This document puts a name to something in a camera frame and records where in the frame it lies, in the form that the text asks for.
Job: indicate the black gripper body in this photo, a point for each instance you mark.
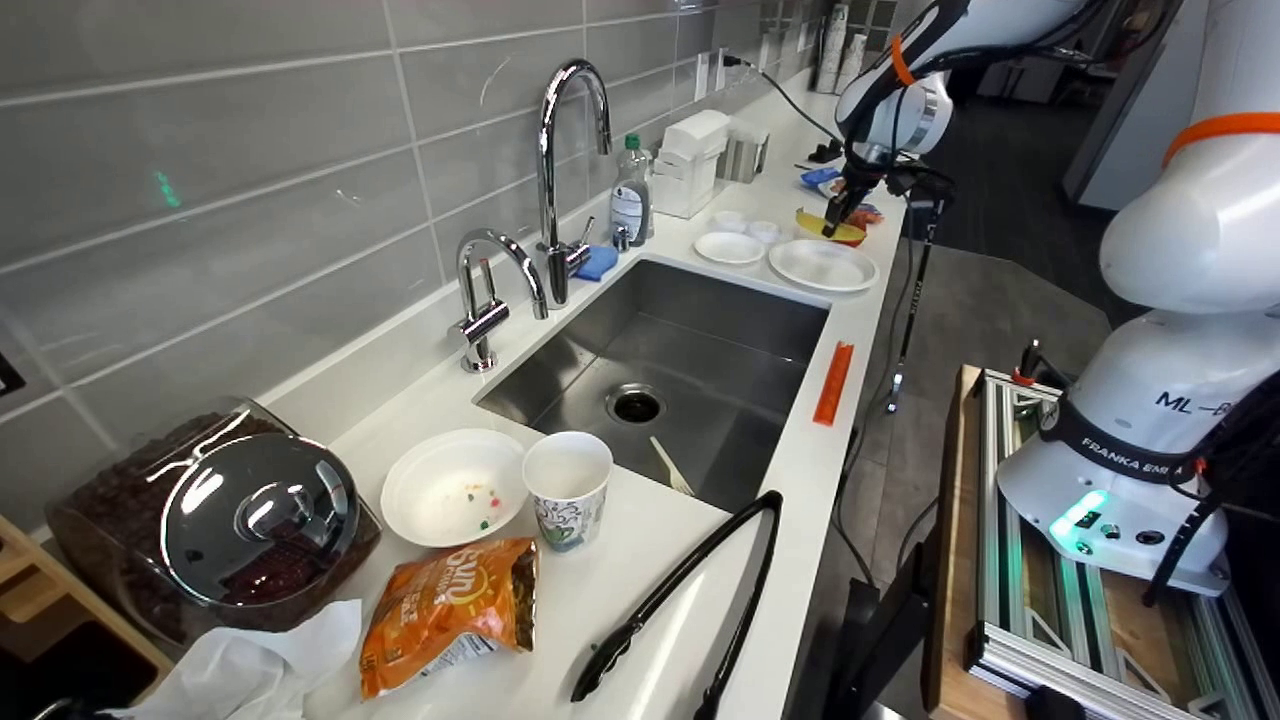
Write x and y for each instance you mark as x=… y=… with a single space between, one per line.
x=865 y=175

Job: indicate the yellow banana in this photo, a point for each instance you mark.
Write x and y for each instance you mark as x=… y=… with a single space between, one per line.
x=815 y=224

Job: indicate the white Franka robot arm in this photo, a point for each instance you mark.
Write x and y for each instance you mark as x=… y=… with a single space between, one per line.
x=1187 y=254

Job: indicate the large white plate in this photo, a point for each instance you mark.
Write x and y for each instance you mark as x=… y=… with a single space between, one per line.
x=815 y=269

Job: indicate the small white plate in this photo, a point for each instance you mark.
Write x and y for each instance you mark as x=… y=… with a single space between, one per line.
x=728 y=249

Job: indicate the blue snack packet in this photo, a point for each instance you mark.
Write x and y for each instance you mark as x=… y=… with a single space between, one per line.
x=818 y=178

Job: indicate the clear plastic lid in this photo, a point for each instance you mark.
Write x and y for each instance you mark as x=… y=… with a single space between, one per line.
x=728 y=221

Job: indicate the metal cups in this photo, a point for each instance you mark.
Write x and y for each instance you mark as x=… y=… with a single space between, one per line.
x=740 y=159

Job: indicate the orange strip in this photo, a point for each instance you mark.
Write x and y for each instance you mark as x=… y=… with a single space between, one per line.
x=832 y=387

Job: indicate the stainless steel sink basin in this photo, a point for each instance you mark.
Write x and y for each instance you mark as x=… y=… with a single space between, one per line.
x=693 y=332

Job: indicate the clear green-capped soap bottle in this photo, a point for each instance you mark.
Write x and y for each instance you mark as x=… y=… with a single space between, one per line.
x=626 y=203

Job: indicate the blue sponge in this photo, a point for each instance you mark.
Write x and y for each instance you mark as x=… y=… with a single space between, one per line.
x=597 y=262

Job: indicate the sink drain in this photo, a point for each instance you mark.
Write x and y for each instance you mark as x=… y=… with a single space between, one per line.
x=634 y=405

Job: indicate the tall chrome faucet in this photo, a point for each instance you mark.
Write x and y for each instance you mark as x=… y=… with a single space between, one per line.
x=546 y=147

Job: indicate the pale utensil in sink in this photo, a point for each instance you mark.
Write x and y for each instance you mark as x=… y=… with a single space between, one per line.
x=669 y=467

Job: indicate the wooden base board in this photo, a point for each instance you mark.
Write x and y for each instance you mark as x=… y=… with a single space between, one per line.
x=950 y=561

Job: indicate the small chrome faucet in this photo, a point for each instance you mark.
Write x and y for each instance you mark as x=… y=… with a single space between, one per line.
x=475 y=323

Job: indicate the white paper cup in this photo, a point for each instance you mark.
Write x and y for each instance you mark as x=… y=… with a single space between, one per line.
x=570 y=485

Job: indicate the dark base cabinet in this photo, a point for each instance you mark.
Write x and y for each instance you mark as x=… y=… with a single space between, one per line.
x=852 y=641

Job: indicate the white bowl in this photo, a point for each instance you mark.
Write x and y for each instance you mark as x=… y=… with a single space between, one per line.
x=450 y=489

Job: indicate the black kitchen tongs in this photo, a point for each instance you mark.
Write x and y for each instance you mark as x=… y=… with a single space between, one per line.
x=606 y=661

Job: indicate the orange chips bag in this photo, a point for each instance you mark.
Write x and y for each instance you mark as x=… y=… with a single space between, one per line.
x=445 y=605

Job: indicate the glass pot lid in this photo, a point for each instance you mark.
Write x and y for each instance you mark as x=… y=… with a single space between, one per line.
x=263 y=523

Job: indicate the white crumpled tissue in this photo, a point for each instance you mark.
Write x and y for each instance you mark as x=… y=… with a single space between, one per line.
x=242 y=667

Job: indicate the dark slow cooker pot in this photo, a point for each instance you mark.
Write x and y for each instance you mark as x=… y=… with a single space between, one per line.
x=101 y=534

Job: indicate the wooden shelf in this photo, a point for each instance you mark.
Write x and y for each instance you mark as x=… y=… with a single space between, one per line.
x=33 y=584

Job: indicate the black camera tripod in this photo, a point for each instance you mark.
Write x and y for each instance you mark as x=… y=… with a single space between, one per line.
x=927 y=221

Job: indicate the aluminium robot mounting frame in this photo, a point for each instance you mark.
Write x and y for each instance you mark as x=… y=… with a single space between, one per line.
x=1052 y=654

